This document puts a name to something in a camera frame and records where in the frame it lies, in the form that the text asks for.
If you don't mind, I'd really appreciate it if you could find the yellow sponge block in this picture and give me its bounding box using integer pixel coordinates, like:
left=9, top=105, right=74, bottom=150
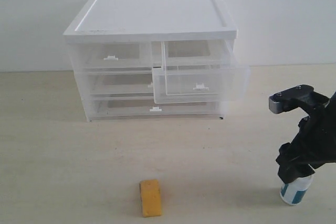
left=139, top=179, right=162, bottom=218

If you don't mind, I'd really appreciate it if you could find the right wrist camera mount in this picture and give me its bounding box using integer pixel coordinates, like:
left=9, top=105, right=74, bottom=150
left=268, top=84, right=330, bottom=114

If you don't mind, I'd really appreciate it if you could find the white blue labelled bottle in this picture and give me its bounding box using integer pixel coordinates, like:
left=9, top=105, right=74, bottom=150
left=278, top=164, right=315, bottom=206

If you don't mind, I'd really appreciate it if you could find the white plastic drawer cabinet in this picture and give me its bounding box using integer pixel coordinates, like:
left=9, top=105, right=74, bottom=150
left=64, top=0, right=238, bottom=121

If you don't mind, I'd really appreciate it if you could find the clear bottom wide drawer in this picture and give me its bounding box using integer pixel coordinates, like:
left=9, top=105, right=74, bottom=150
left=87, top=98, right=220, bottom=120

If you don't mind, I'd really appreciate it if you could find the clear middle wide drawer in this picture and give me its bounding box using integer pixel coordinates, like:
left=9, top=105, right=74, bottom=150
left=82, top=71, right=153, bottom=95

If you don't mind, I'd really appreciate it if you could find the clear wide drawer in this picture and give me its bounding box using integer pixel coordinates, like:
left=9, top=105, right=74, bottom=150
left=87, top=98, right=220, bottom=120
left=82, top=71, right=153, bottom=95

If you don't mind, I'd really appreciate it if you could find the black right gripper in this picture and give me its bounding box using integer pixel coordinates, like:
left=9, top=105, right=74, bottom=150
left=276, top=95, right=335, bottom=171

